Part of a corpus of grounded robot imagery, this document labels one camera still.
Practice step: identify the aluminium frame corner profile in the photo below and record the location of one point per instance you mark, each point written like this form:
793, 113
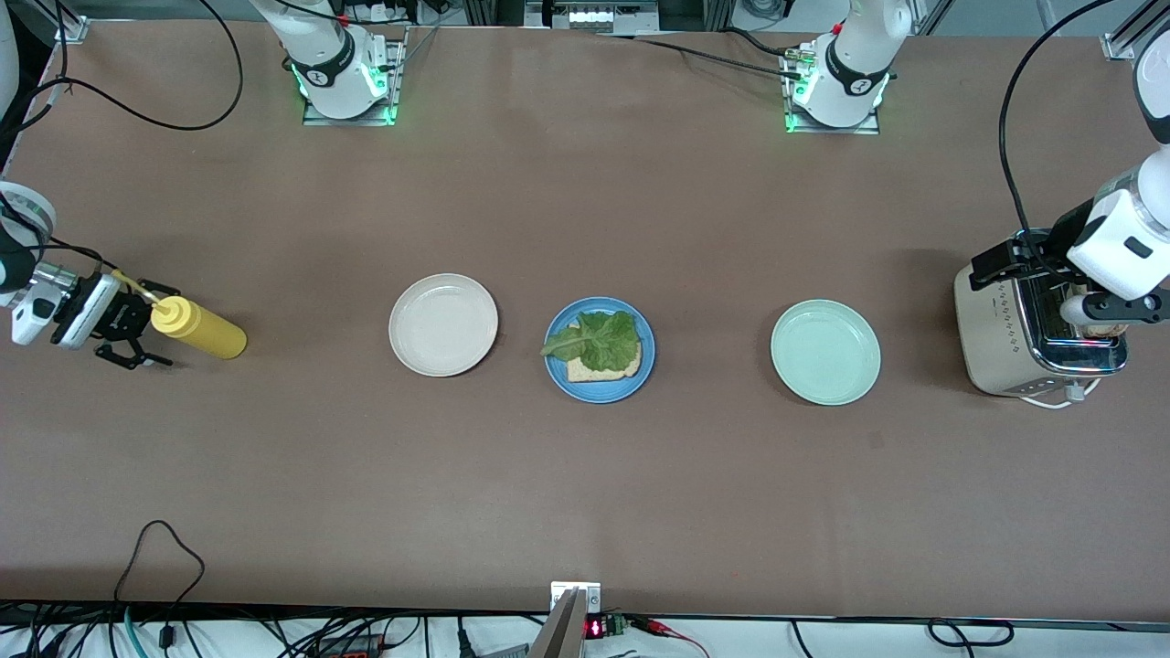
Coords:
73, 29
1120, 41

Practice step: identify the toasted bread slice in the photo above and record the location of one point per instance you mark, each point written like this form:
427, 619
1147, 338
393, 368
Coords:
603, 376
1108, 328

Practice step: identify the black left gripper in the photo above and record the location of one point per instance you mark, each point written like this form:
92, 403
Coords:
1045, 248

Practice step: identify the yellow mustard squeeze bottle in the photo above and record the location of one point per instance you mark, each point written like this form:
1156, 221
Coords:
206, 331

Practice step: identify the pale green round plate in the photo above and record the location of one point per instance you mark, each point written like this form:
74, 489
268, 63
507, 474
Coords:
825, 352

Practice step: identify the beige round plate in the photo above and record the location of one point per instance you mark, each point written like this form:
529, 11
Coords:
443, 324

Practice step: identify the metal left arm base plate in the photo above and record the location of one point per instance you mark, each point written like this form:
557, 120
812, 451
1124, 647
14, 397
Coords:
864, 129

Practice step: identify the lit electronics box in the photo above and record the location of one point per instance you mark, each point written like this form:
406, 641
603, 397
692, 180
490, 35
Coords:
594, 16

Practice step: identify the small red display board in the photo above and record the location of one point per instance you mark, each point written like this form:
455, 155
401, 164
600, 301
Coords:
599, 628

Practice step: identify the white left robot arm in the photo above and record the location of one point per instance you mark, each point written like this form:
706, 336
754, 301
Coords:
855, 55

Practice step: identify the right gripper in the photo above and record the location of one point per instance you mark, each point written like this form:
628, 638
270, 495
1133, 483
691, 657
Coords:
120, 317

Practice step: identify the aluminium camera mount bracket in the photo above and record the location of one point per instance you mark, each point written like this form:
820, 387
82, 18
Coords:
571, 631

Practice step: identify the red and black connector box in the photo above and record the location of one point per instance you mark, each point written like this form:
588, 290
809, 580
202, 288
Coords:
352, 647

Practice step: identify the cream and chrome toaster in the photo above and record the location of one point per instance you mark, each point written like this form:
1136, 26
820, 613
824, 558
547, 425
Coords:
996, 338

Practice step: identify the green lettuce leaf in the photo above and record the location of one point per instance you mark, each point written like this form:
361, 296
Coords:
603, 340

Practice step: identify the blue round plate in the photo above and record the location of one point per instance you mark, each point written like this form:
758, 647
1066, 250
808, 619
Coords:
599, 391

